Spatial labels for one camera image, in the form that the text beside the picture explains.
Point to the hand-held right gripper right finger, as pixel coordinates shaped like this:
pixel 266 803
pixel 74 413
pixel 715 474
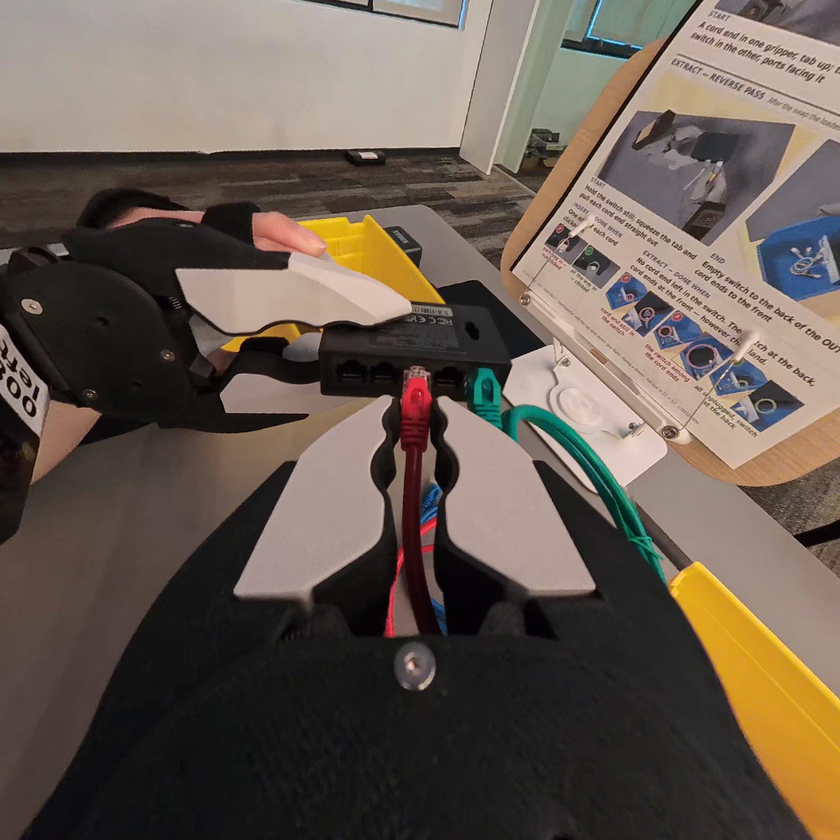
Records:
pixel 519 525

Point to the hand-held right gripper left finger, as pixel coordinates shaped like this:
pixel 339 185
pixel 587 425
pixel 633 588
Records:
pixel 309 525

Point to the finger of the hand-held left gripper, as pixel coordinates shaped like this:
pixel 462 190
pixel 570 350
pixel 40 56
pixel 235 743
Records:
pixel 269 387
pixel 302 295

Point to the yellow plastic bin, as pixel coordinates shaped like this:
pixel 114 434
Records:
pixel 368 256
pixel 775 696

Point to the black ethernet port box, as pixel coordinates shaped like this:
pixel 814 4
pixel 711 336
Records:
pixel 420 348

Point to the person's left forearm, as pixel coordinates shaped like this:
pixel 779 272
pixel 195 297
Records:
pixel 53 453

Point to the person's left hand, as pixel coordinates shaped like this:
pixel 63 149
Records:
pixel 282 234

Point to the small black device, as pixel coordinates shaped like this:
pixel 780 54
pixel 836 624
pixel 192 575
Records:
pixel 404 243

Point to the printed instruction sheet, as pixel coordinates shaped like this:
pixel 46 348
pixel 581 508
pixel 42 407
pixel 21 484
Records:
pixel 709 223

